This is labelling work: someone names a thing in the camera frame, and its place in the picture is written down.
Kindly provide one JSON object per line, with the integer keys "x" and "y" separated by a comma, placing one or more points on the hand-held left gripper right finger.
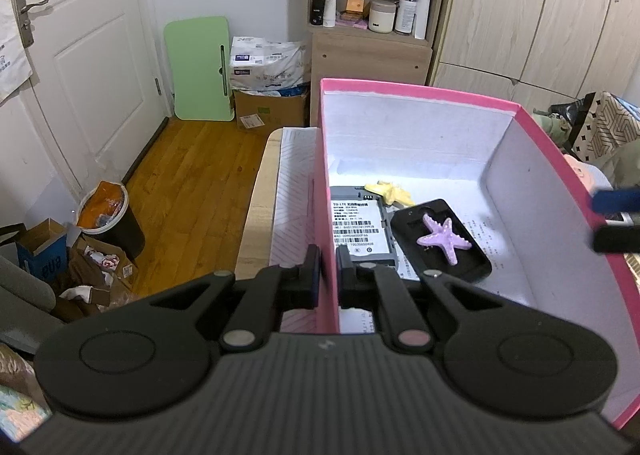
{"x": 345, "y": 280}

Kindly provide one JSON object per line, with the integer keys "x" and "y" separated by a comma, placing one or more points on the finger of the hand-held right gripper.
{"x": 617, "y": 200}
{"x": 617, "y": 237}

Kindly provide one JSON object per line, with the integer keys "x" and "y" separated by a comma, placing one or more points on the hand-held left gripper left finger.
{"x": 312, "y": 280}

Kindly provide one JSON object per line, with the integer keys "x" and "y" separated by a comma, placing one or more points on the white portable wifi router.
{"x": 360, "y": 235}

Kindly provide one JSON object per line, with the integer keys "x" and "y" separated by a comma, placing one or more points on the yellow starfish hair clip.
{"x": 392, "y": 192}

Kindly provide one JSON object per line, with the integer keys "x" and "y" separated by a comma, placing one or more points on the purple starfish hair clip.
{"x": 442, "y": 240}

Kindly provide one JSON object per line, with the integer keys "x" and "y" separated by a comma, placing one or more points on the pink cardboard box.
{"x": 440, "y": 135}

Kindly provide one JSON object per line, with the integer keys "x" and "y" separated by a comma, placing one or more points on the olive green duvet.
{"x": 622, "y": 162}

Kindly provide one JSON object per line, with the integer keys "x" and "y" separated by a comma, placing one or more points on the pink round case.
{"x": 582, "y": 170}

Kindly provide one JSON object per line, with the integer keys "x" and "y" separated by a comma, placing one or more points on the geometric patterned cloth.
{"x": 610, "y": 125}

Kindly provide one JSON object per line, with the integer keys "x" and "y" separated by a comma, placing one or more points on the patterned table cloth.
{"x": 295, "y": 195}

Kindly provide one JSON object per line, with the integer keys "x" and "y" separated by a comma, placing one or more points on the wooden wardrobe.
{"x": 525, "y": 10}

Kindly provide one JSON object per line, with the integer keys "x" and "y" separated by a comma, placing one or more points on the trash bin with orange bag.
{"x": 107, "y": 215}

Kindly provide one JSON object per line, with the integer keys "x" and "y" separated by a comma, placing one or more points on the brown paper bag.
{"x": 95, "y": 275}

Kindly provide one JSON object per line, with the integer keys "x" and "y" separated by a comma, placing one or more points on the tissue paper pack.
{"x": 270, "y": 65}

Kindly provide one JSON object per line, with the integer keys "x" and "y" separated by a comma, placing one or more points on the wooden bookshelf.
{"x": 370, "y": 55}

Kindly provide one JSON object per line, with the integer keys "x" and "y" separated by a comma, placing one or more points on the green folding table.
{"x": 197, "y": 70}

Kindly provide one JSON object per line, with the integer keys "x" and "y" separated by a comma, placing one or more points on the pink sticky notes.
{"x": 352, "y": 23}

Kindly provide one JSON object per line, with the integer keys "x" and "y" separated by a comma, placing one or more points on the white jar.
{"x": 382, "y": 17}

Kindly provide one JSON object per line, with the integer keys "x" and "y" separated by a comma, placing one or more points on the tall white bottle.
{"x": 422, "y": 17}

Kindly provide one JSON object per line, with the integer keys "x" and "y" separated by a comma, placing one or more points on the blue cardboard box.
{"x": 45, "y": 255}

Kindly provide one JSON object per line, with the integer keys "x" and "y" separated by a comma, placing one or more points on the black bottle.
{"x": 318, "y": 10}

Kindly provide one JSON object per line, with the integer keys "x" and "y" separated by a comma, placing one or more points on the small orange box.
{"x": 356, "y": 7}

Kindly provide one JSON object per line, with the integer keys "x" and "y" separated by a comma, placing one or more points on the white tube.
{"x": 330, "y": 5}

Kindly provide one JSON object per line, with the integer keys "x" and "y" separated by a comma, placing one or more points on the spray can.
{"x": 405, "y": 10}

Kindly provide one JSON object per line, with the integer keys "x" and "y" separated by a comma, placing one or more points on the grey cushion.
{"x": 25, "y": 300}

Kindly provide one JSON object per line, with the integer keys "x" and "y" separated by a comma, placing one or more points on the brown fuzzy clothing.
{"x": 15, "y": 365}

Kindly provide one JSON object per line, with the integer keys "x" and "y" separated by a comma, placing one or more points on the white door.
{"x": 85, "y": 60}

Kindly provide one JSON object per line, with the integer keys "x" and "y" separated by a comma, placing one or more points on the floral blanket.
{"x": 20, "y": 410}

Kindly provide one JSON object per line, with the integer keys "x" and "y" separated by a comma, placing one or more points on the white printed tote bag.
{"x": 12, "y": 55}

